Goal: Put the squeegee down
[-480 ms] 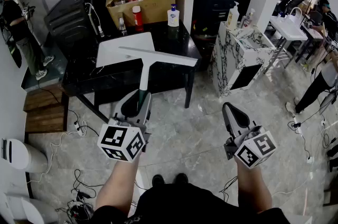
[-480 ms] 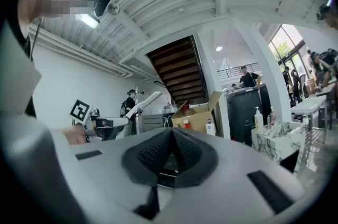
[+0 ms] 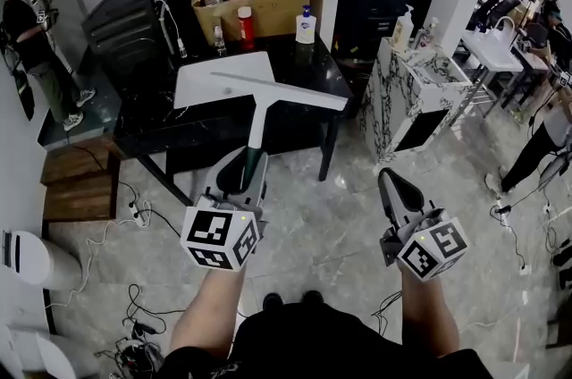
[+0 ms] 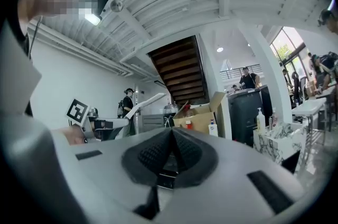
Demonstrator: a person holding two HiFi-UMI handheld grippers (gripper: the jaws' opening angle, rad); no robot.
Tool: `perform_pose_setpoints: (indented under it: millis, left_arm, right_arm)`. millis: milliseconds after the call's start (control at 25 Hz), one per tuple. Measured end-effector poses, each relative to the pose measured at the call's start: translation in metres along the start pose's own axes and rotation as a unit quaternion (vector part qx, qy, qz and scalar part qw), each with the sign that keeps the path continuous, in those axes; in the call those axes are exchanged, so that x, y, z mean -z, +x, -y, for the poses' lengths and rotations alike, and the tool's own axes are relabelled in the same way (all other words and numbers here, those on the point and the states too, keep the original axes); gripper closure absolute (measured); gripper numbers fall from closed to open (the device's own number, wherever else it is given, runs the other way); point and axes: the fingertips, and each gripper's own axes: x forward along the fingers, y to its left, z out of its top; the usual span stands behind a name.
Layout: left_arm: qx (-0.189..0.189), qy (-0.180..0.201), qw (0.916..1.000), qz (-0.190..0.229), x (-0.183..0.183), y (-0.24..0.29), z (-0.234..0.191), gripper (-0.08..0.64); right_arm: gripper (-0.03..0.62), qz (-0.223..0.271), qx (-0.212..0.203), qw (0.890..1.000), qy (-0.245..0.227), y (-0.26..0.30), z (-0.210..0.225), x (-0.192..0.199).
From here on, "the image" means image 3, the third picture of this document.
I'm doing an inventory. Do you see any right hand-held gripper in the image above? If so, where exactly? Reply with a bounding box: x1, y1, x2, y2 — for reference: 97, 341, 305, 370
378, 168, 469, 282

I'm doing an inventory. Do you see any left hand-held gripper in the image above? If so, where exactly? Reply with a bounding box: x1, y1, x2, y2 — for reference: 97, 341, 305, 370
181, 146, 269, 272

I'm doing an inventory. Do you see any white squeegee with green handle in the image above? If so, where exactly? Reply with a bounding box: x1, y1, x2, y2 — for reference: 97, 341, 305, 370
209, 71, 349, 193

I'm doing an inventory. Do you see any person's left forearm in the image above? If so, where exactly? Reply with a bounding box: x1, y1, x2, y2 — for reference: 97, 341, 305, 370
168, 265, 249, 363

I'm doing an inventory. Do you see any person's right forearm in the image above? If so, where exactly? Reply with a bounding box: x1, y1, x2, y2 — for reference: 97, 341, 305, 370
400, 269, 461, 358

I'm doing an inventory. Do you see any white marble veined cabinet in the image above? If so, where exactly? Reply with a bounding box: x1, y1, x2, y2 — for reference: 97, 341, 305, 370
360, 35, 475, 166

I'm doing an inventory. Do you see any white rectangular sink basin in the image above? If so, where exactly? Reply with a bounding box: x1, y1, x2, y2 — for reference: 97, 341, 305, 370
172, 50, 276, 110

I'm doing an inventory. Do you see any white power strip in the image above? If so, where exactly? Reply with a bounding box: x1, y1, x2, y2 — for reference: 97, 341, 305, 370
127, 200, 153, 229

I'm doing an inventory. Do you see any black marble table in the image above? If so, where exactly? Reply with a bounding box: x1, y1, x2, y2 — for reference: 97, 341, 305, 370
113, 32, 355, 206

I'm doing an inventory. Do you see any chrome faucet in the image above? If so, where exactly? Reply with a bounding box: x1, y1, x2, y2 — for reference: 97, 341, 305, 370
212, 24, 228, 56

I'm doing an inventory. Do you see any red spray can white cap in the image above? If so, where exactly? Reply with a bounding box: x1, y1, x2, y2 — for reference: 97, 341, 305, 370
236, 5, 256, 52

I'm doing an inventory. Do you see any wooden step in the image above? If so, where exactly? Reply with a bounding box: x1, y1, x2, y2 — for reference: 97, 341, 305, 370
39, 138, 122, 222

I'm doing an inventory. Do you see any pale yellow pump bottle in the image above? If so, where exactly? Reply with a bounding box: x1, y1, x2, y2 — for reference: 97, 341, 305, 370
392, 4, 416, 52

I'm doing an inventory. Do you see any white soap bottle blue pump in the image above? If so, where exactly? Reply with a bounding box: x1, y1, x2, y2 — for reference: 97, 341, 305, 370
294, 4, 317, 46

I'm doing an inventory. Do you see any small clear pump bottle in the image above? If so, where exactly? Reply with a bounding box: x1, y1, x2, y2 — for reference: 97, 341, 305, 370
422, 17, 442, 50

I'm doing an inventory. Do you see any white sink on metal stand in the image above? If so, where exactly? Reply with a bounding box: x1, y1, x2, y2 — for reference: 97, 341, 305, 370
462, 17, 524, 72

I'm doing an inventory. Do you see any person's black clothing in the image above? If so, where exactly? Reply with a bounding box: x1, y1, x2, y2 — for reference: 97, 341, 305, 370
167, 300, 492, 379

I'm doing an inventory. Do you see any black ribbed cabinet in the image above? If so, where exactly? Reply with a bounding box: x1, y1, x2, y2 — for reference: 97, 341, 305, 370
81, 0, 180, 92

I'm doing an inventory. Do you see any white curved appliance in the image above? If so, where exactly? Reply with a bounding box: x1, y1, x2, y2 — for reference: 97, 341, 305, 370
0, 325, 99, 379

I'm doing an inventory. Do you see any white hose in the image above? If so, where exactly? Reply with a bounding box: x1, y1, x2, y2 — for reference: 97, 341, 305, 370
154, 0, 187, 56

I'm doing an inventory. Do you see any black cable tangle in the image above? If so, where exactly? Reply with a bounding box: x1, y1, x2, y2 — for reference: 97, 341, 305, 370
93, 282, 173, 379

